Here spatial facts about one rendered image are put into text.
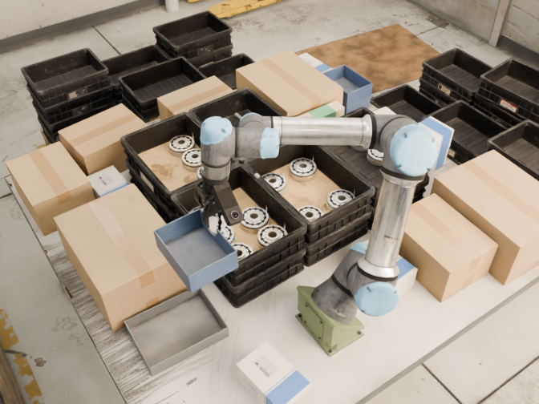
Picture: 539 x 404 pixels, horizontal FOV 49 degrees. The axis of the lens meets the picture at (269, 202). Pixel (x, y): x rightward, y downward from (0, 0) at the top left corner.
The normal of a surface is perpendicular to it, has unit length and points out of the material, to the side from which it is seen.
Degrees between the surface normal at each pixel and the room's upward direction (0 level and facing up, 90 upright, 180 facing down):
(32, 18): 90
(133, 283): 90
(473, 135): 0
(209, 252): 1
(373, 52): 0
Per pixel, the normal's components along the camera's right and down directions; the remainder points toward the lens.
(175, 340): -0.01, -0.72
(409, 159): 0.11, 0.25
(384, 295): 0.07, 0.49
